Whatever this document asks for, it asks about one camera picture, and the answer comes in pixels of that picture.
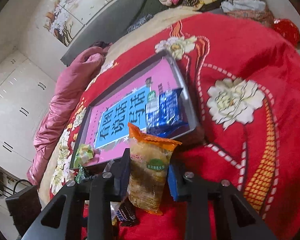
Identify black snack packet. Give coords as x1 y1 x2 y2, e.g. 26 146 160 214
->
116 198 139 227

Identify green snack packet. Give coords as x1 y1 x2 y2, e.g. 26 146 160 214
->
74 144 95 168

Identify orange pastry packet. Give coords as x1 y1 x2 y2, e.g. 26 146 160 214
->
127 123 182 215

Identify blue snack packet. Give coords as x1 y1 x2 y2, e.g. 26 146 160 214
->
146 88 188 138

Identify pink book with blue label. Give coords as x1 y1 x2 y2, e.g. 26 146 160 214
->
80 57 182 167

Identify white wardrobe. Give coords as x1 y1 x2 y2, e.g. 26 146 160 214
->
0 50 55 179

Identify red floral blanket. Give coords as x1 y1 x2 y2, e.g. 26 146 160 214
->
68 12 300 239

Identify grey tray box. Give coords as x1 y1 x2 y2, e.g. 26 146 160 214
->
74 50 204 170

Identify pink quilt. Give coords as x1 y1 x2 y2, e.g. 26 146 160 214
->
27 46 110 185

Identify red plastic bag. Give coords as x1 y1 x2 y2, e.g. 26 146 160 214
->
273 18 300 47

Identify beige bed sheet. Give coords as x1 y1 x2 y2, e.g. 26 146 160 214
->
38 9 197 205

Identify grey clothes heap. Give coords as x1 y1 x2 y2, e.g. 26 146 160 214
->
221 0 267 12

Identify dark patterned pillow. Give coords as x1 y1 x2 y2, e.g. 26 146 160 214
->
127 14 153 33

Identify grey headboard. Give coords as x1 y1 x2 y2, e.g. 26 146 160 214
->
61 0 167 66

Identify wall painting panels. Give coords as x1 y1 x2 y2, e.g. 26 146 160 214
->
43 0 112 47

